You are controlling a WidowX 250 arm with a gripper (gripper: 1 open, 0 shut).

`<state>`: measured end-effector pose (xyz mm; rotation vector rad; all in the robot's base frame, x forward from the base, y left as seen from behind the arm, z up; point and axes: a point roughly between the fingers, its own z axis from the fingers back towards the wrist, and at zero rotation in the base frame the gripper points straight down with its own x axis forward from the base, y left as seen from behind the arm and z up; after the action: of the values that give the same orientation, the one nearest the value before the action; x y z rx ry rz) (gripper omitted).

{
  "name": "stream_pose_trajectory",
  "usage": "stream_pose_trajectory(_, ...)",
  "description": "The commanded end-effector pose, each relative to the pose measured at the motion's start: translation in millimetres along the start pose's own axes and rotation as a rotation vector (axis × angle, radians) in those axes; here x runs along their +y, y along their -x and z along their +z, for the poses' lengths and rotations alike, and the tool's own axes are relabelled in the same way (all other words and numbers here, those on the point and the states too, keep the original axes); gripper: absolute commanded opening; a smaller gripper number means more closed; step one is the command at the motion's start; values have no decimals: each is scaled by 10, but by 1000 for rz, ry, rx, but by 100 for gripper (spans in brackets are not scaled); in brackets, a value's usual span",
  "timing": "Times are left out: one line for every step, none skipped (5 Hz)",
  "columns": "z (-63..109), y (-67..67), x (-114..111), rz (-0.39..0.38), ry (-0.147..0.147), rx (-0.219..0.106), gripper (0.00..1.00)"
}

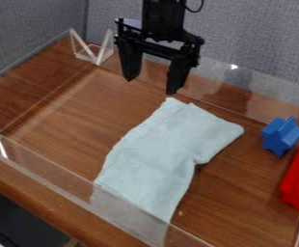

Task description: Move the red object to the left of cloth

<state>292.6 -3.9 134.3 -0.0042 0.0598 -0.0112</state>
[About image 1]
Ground black cable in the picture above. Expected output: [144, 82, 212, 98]
[180, 0, 205, 14]

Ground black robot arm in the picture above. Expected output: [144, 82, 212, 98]
[114, 0, 205, 95]

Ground clear acrylic enclosure walls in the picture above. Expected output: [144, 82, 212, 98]
[0, 31, 299, 247]

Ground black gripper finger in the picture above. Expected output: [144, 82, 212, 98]
[166, 56, 192, 95]
[117, 39, 142, 81]

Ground blue star-shaped block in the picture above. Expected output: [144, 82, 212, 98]
[260, 116, 299, 158]

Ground light blue cloth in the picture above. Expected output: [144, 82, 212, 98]
[93, 97, 242, 222]

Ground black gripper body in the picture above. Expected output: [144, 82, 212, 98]
[114, 18, 205, 68]

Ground clear acrylic corner bracket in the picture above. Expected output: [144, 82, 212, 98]
[68, 29, 114, 66]

